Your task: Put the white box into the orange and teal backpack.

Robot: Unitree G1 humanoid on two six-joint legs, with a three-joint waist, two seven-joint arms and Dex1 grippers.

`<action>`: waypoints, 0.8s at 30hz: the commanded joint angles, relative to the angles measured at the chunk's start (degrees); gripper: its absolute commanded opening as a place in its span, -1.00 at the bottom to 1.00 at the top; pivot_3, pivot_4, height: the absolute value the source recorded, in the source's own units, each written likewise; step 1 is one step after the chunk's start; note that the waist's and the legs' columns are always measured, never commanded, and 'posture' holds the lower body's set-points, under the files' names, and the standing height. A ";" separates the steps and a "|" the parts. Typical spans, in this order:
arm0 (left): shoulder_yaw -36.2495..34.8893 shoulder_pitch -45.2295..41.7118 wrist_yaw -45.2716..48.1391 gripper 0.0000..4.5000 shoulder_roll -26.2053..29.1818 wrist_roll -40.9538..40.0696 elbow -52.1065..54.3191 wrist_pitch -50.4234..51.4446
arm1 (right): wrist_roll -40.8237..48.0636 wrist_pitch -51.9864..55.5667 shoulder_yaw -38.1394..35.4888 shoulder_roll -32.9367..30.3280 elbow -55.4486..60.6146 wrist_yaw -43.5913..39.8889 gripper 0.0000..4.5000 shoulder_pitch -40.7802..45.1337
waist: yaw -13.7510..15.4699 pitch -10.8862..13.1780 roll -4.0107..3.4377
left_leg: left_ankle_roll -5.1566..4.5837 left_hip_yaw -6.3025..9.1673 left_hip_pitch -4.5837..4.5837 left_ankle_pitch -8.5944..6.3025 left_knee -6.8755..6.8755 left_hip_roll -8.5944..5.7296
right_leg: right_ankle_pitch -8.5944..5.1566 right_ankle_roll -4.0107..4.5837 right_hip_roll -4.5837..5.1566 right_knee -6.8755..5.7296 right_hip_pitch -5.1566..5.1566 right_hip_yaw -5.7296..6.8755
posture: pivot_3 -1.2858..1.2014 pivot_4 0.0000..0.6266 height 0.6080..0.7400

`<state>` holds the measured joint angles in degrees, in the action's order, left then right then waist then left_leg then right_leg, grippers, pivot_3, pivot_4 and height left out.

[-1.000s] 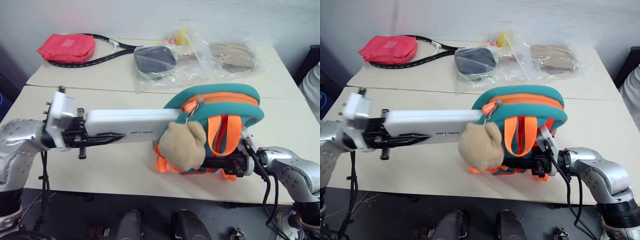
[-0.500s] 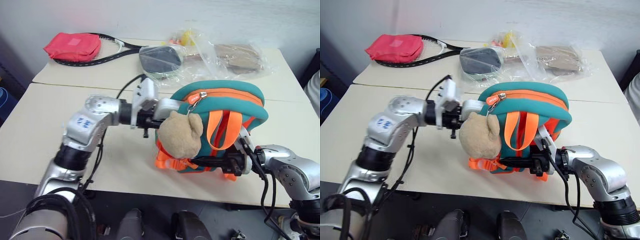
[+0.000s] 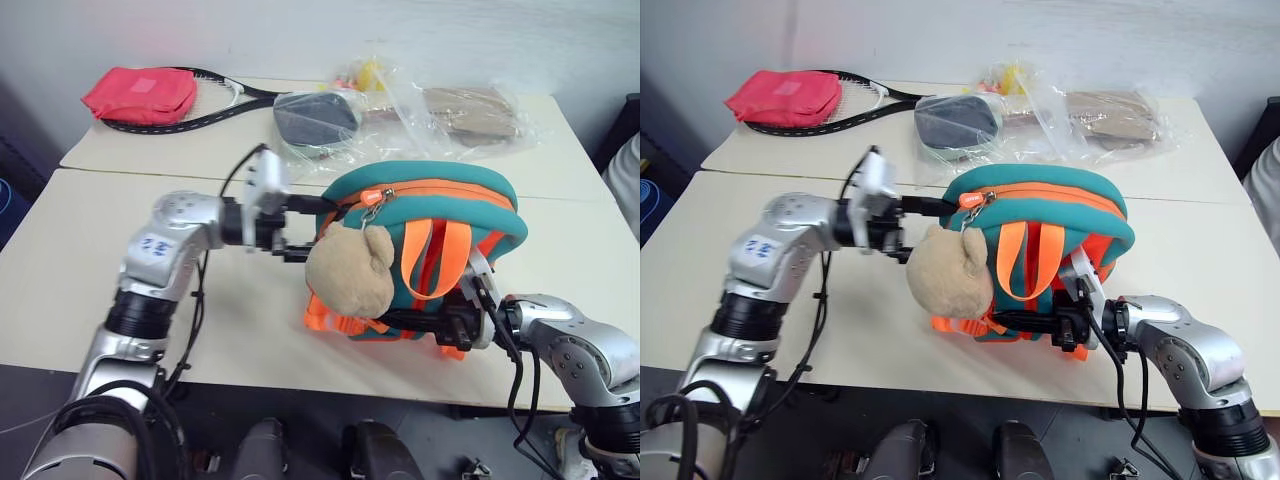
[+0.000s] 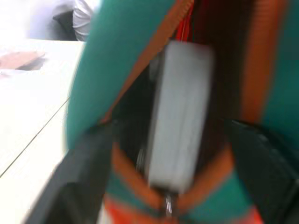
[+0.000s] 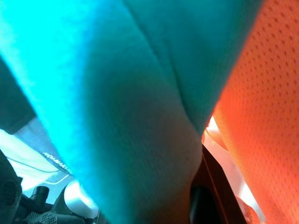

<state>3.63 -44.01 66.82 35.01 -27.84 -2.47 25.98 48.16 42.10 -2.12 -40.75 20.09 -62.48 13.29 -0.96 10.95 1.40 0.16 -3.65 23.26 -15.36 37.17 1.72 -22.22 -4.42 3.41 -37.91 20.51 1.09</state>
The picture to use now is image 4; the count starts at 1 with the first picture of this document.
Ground person in white shirt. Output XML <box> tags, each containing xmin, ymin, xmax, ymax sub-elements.
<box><xmin>72</xmin><ymin>0</ymin><xmax>101</xmax><ymax>42</ymax></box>

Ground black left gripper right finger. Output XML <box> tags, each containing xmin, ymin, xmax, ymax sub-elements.
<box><xmin>228</xmin><ymin>119</ymin><xmax>299</xmax><ymax>224</ymax></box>

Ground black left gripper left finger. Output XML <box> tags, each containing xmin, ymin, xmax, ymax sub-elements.
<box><xmin>23</xmin><ymin>125</ymin><xmax>119</xmax><ymax>224</ymax></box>

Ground black chair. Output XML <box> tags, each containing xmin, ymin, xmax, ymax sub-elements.
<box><xmin>45</xmin><ymin>10</ymin><xmax>79</xmax><ymax>42</ymax></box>

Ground white box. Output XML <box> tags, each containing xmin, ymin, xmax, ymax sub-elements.
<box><xmin>146</xmin><ymin>41</ymin><xmax>215</xmax><ymax>194</ymax></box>

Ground orange and teal backpack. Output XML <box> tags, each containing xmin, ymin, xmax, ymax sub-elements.
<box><xmin>64</xmin><ymin>0</ymin><xmax>299</xmax><ymax>224</ymax></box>

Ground brown flat object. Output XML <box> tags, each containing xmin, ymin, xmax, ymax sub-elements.
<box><xmin>0</xmin><ymin>50</ymin><xmax>46</xmax><ymax>70</ymax></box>

